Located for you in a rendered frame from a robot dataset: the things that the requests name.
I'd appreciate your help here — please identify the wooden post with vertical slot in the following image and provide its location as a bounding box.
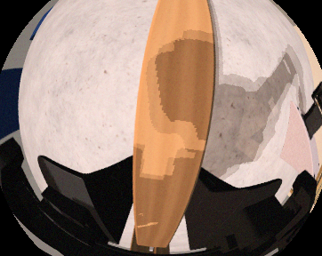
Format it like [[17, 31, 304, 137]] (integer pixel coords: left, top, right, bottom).
[[130, 225, 171, 253]]

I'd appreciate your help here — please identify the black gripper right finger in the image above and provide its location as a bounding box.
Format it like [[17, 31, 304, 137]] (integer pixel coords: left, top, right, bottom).
[[185, 167, 282, 250]]

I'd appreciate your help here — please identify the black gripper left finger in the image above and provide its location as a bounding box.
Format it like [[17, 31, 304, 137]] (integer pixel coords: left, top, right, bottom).
[[37, 155, 133, 245]]

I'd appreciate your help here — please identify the orange wooden plank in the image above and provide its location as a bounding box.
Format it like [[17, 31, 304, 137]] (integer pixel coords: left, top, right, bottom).
[[133, 0, 215, 251]]

